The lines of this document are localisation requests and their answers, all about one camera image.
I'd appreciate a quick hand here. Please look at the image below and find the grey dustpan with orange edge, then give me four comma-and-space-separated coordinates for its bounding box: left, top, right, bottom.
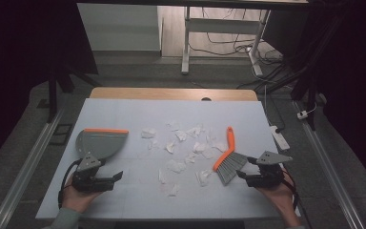
74, 128, 130, 162

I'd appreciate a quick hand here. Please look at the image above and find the pale blue table board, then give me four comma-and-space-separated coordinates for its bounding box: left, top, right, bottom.
35, 97, 301, 221

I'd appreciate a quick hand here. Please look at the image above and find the wooden table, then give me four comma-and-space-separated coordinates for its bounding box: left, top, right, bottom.
89, 87, 259, 102

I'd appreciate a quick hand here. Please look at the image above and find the white power strip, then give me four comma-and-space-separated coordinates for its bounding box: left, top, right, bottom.
269, 125, 291, 152

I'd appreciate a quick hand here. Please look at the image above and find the orange brush with grey bristles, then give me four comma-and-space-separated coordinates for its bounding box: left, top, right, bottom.
212, 126, 249, 186

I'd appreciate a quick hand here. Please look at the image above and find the black curtain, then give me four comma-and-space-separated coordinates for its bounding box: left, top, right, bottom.
308, 0, 366, 187
0, 0, 100, 175

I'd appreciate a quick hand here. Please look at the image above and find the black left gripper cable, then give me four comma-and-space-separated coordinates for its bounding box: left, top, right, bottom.
57, 159, 81, 210

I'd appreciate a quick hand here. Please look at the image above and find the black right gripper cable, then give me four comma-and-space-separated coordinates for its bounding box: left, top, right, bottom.
282, 171, 302, 218

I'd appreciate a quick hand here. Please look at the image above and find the aluminium rail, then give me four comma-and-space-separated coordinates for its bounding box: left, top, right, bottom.
293, 100, 366, 229
0, 107, 67, 229

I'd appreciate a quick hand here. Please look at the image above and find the black tripod stand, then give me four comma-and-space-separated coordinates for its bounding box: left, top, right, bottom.
46, 61, 93, 124

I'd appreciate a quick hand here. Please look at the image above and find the person's right hand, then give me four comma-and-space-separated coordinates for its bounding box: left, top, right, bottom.
256, 173, 295, 215

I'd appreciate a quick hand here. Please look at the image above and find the person's left hand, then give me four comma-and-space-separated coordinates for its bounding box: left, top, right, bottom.
61, 176, 103, 214

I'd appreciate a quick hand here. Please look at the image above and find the white desk frame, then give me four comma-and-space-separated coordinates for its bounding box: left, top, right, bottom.
180, 6, 272, 77

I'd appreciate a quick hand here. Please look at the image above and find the pile of white paper scraps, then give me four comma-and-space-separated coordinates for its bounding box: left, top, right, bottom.
140, 121, 229, 198

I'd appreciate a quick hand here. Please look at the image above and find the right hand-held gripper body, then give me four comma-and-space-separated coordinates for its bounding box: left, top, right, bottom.
245, 150, 294, 189

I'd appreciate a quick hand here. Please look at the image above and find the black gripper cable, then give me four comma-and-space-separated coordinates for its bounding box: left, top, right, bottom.
57, 159, 81, 210
282, 171, 302, 218

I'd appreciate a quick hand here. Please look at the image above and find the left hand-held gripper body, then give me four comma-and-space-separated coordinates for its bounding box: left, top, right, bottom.
71, 151, 115, 193

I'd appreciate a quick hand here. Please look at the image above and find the black metal stand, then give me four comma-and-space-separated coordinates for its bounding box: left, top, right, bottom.
256, 9, 330, 132

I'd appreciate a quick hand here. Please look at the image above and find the tangle of black floor cables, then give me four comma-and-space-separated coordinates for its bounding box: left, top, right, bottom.
189, 8, 284, 66

